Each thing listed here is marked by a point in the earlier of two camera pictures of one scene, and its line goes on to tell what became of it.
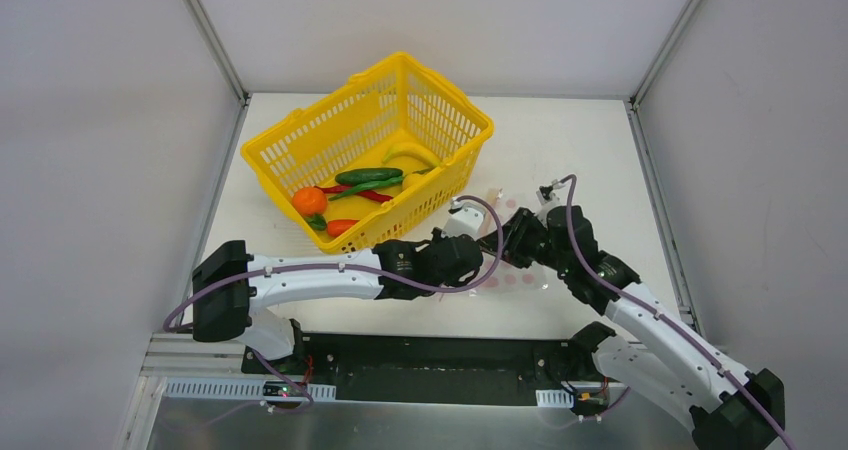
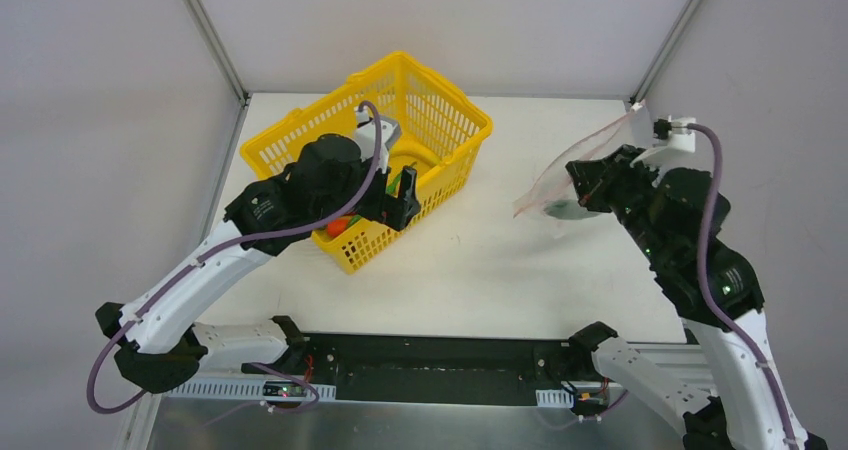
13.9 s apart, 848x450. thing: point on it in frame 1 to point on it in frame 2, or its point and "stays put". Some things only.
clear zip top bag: (497, 210) to (551, 199)
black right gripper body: (514, 240) to (597, 181)
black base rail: (436, 368) stays put
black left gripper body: (472, 253) to (390, 201)
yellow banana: (412, 147) stays put
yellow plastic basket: (356, 126) stays put
